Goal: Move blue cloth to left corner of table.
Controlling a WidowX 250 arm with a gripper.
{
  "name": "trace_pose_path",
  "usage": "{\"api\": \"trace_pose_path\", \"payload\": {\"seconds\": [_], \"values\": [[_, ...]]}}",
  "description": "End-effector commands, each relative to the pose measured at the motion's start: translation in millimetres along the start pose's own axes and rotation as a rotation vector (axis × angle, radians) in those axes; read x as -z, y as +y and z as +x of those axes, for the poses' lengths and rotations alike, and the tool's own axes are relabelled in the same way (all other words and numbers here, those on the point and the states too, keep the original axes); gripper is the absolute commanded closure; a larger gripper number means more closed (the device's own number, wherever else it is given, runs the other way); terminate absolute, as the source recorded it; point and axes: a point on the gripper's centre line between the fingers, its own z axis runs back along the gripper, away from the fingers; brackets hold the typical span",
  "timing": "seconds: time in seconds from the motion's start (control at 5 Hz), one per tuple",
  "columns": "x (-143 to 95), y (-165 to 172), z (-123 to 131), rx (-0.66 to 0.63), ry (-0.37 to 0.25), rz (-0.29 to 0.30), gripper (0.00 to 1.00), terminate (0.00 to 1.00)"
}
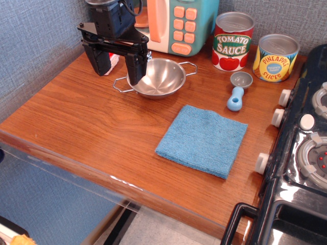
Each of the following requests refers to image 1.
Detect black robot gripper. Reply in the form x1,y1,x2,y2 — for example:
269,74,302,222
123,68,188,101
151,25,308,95
78,1,149,86

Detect blue towel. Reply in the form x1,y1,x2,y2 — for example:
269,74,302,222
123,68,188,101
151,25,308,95
155,105,248,179

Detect red white toy food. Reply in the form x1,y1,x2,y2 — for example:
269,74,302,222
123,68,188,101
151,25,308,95
104,53,120,76

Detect orange microwave plate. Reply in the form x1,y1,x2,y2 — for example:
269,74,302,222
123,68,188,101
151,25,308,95
134,7,149,28

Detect toy microwave teal and peach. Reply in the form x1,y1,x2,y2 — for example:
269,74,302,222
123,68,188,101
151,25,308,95
136,0,220,57

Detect tomato sauce can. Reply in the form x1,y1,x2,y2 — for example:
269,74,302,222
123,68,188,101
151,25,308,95
212,12,254,71

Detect blue grey measuring scoop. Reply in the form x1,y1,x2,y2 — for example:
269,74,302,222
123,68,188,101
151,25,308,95
227,71,253,112

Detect clear acrylic barrier panel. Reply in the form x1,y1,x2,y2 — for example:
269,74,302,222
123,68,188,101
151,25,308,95
1,143,220,244

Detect pineapple slices can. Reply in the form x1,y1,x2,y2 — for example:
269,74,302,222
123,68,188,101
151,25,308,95
252,34,300,82

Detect white stove knob middle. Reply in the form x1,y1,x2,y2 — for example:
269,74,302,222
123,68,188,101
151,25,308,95
271,109,285,128

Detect white stove knob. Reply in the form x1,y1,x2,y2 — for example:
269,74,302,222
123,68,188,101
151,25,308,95
278,89,292,107
271,109,285,128
255,153,270,175

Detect white stove knob upper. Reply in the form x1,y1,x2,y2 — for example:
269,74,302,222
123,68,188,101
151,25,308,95
278,89,292,107

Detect white stove knob lower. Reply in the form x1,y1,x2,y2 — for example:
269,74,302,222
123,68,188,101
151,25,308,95
255,153,270,175

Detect black toy stove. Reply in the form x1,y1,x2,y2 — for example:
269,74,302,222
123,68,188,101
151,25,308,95
244,44,326,244

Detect steel bowl with wire handles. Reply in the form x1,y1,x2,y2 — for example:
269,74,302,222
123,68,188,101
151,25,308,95
113,58,198,100

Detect black oven door handle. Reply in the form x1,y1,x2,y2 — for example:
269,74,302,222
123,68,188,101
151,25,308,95
221,203,259,244

